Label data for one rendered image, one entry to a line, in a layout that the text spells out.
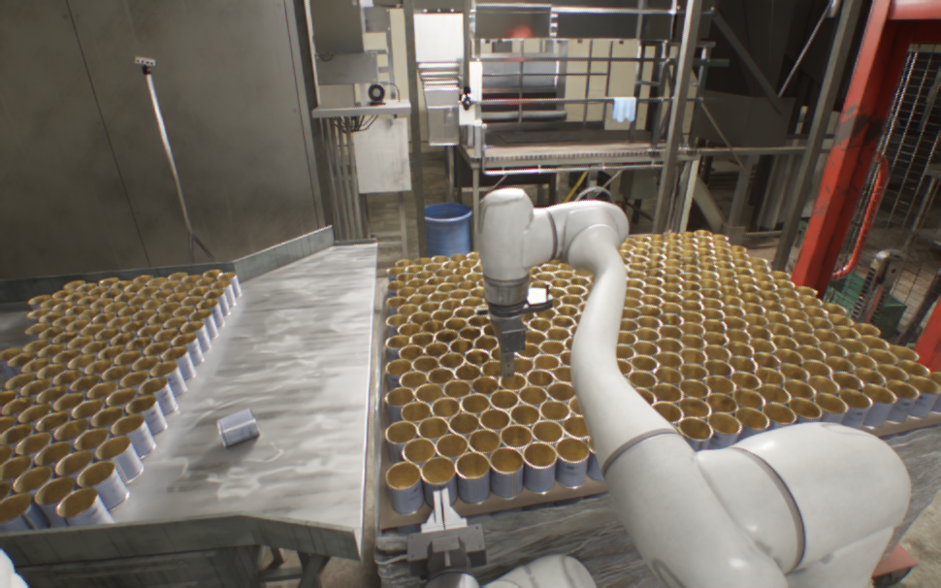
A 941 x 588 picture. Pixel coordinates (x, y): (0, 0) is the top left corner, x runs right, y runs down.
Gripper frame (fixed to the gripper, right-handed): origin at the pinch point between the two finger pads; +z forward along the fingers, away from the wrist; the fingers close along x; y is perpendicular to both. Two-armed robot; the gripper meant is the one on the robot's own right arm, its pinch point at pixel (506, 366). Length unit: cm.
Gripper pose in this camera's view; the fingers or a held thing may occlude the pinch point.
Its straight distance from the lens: 103.4
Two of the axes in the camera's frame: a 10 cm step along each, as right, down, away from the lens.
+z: 0.5, 8.8, 4.7
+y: -9.9, 1.1, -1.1
